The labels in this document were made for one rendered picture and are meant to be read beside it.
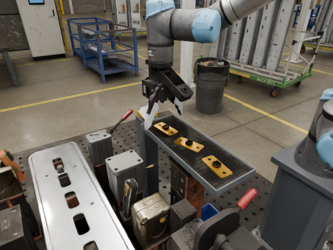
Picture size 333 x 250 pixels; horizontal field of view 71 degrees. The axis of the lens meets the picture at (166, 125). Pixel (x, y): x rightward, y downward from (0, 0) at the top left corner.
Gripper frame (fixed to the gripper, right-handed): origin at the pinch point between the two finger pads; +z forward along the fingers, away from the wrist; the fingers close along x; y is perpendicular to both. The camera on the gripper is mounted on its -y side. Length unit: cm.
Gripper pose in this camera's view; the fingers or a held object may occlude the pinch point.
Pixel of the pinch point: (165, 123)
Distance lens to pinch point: 75.3
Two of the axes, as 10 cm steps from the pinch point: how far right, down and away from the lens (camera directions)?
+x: -7.5, 3.3, -5.7
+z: 0.0, 8.7, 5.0
